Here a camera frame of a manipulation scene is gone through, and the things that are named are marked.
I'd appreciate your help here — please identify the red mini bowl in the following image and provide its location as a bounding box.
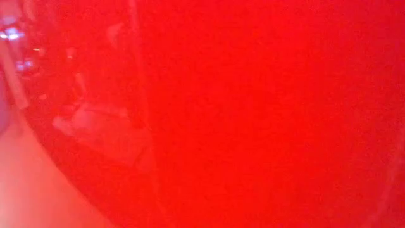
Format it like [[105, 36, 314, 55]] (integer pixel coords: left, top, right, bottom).
[[0, 0, 405, 228]]

